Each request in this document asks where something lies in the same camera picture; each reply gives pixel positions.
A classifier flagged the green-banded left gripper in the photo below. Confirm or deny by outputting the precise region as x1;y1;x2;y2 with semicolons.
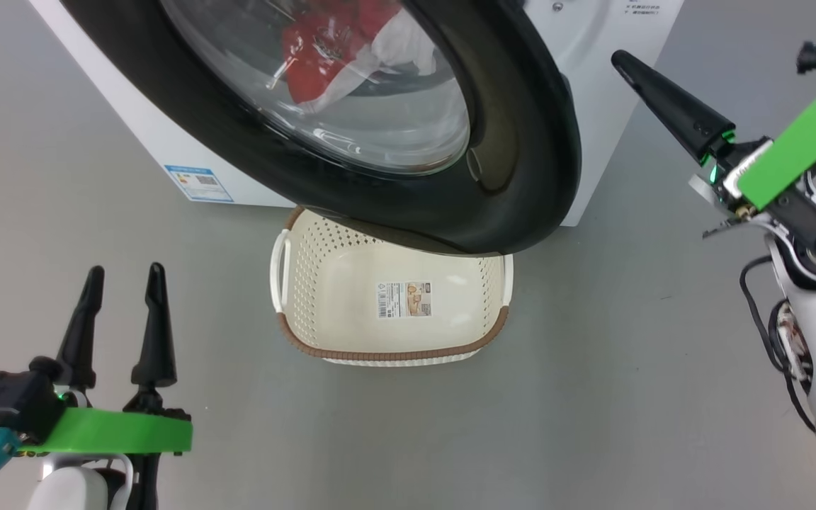
17;262;193;510

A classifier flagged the paper product label in basket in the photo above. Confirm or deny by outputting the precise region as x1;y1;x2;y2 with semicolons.
378;281;432;319

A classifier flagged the white front-load washing machine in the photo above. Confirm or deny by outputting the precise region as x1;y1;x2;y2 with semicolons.
29;0;685;227

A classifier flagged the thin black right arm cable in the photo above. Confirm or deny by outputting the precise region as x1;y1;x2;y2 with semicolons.
739;256;816;433

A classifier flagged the cream basket with brown rim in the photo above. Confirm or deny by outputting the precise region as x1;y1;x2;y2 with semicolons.
270;207;514;367

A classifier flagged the black round glass washer door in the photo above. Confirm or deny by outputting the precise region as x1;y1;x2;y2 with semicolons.
59;0;582;256

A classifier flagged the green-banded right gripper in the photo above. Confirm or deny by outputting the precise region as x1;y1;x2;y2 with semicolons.
611;50;816;288

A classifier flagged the blue energy label sticker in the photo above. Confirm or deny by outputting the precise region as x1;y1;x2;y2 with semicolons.
164;165;234;203

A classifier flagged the red and white garment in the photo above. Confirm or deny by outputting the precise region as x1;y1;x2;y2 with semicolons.
280;0;437;107

